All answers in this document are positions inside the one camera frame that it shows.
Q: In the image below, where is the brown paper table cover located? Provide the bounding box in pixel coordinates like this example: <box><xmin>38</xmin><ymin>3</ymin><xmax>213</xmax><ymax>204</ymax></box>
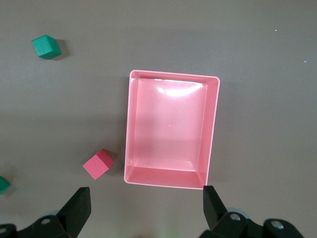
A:
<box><xmin>0</xmin><ymin>0</ymin><xmax>317</xmax><ymax>238</ymax></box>

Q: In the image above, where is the pink plastic bin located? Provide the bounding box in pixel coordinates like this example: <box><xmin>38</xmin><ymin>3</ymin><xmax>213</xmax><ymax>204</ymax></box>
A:
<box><xmin>123</xmin><ymin>69</ymin><xmax>221</xmax><ymax>190</ymax></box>

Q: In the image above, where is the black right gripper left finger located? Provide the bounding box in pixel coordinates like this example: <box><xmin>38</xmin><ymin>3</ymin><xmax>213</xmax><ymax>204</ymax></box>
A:
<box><xmin>17</xmin><ymin>187</ymin><xmax>92</xmax><ymax>238</ymax></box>

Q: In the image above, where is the green cube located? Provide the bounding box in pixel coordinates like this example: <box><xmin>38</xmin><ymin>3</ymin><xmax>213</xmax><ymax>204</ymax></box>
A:
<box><xmin>0</xmin><ymin>176</ymin><xmax>11</xmax><ymax>196</ymax></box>
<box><xmin>31</xmin><ymin>35</ymin><xmax>62</xmax><ymax>60</ymax></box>

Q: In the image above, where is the red cube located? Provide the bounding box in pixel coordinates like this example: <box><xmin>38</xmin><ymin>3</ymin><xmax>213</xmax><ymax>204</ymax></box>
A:
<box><xmin>82</xmin><ymin>148</ymin><xmax>114</xmax><ymax>180</ymax></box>

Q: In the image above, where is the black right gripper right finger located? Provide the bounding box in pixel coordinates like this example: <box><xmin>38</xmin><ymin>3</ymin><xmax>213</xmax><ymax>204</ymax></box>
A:
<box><xmin>199</xmin><ymin>185</ymin><xmax>265</xmax><ymax>238</ymax></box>

